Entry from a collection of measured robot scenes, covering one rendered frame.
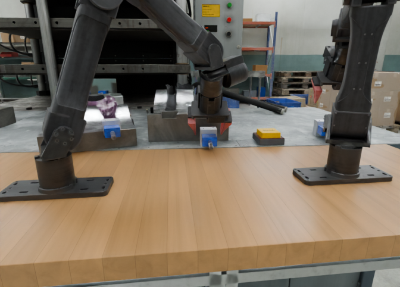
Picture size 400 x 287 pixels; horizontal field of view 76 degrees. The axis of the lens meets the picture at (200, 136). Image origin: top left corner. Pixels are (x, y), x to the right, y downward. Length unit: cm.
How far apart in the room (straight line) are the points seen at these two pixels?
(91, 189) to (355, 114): 55
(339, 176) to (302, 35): 752
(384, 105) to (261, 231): 436
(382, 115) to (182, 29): 430
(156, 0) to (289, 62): 743
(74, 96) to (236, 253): 38
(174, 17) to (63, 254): 46
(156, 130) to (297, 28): 738
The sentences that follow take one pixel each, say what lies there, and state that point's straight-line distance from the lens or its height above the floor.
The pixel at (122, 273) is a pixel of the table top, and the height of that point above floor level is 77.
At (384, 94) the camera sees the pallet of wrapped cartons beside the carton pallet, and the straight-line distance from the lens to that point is 465.
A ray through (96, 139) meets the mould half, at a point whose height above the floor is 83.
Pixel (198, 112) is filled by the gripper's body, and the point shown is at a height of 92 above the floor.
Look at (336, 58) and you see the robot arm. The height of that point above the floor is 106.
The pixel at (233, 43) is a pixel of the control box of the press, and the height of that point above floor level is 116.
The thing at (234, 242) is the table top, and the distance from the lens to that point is 39.
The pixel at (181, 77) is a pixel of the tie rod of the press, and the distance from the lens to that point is 154.
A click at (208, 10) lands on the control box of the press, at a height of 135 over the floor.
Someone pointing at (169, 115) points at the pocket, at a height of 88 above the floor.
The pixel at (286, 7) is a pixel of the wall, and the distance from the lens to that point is 799.
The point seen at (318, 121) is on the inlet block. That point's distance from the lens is 96.
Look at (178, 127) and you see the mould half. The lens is 82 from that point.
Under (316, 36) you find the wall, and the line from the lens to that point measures 821.
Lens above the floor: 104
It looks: 16 degrees down
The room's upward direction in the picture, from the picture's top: straight up
